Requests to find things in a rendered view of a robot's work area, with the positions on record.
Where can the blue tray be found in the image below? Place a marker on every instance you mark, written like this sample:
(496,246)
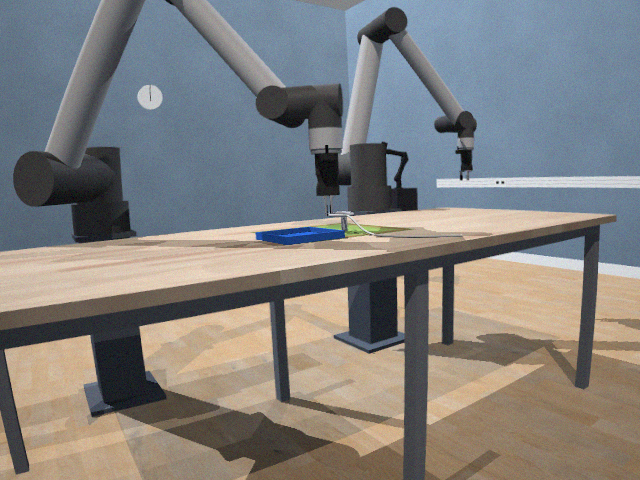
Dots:
(300,235)

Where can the green grass turf mat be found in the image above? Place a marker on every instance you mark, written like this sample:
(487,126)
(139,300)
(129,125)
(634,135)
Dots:
(355,231)

